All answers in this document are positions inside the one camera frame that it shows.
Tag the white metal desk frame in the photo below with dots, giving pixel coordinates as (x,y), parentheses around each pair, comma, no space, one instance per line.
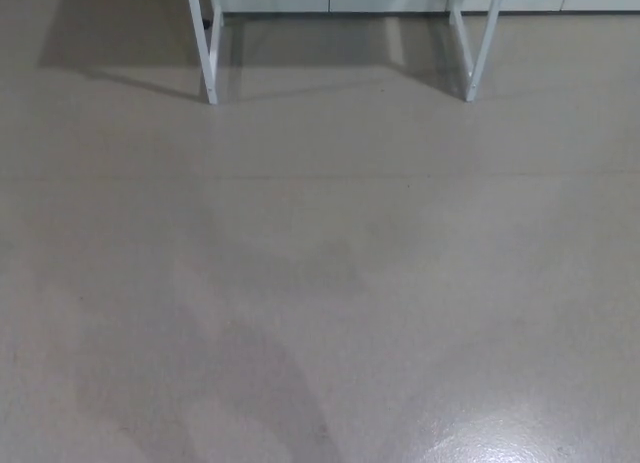
(212,58)

